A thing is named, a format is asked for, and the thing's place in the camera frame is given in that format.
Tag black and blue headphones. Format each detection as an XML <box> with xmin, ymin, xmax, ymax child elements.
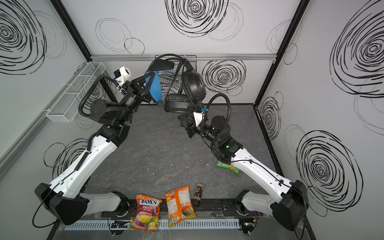
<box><xmin>146</xmin><ymin>54</ymin><xmax>207</xmax><ymax>115</ymax></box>

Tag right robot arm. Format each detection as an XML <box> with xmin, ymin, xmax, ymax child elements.
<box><xmin>178</xmin><ymin>94</ymin><xmax>308</xmax><ymax>232</ymax></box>

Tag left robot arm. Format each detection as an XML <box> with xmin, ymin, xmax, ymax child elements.
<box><xmin>35</xmin><ymin>72</ymin><xmax>156</xmax><ymax>225</ymax></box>

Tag green snack bag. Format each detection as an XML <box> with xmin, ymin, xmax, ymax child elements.
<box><xmin>216</xmin><ymin>161</ymin><xmax>240</xmax><ymax>175</ymax></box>

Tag small dark spice bottle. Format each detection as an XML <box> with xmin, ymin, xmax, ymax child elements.
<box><xmin>192</xmin><ymin>183</ymin><xmax>204</xmax><ymax>207</ymax></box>

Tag orange snack bag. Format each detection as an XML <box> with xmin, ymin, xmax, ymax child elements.
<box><xmin>164</xmin><ymin>186</ymin><xmax>196</xmax><ymax>228</ymax></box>

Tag Fox's fruits candy bag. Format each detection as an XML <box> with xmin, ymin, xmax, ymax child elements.
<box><xmin>129</xmin><ymin>195</ymin><xmax>163</xmax><ymax>232</ymax></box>

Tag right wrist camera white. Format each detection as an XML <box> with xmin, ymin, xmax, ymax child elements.
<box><xmin>193</xmin><ymin>111</ymin><xmax>208</xmax><ymax>127</ymax></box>

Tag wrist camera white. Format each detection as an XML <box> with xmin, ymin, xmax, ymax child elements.
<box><xmin>193</xmin><ymin>111</ymin><xmax>208</xmax><ymax>127</ymax></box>
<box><xmin>114</xmin><ymin>66</ymin><xmax>132</xmax><ymax>87</ymax></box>

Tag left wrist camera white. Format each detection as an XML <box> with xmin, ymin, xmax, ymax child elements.
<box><xmin>114</xmin><ymin>66</ymin><xmax>132</xmax><ymax>87</ymax></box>

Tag black wire basket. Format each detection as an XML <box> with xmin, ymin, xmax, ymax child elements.
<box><xmin>152</xmin><ymin>54</ymin><xmax>198</xmax><ymax>88</ymax></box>

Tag aluminium wall rail back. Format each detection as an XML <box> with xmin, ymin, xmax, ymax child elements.
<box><xmin>91</xmin><ymin>53</ymin><xmax>277</xmax><ymax>62</ymax></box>

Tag aluminium wall rail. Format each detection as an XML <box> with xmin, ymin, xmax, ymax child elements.
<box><xmin>1</xmin><ymin>62</ymin><xmax>90</xmax><ymax>181</ymax></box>
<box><xmin>91</xmin><ymin>53</ymin><xmax>277</xmax><ymax>62</ymax></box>

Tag aluminium wall rail left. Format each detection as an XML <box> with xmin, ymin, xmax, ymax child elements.
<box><xmin>1</xmin><ymin>62</ymin><xmax>90</xmax><ymax>181</ymax></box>

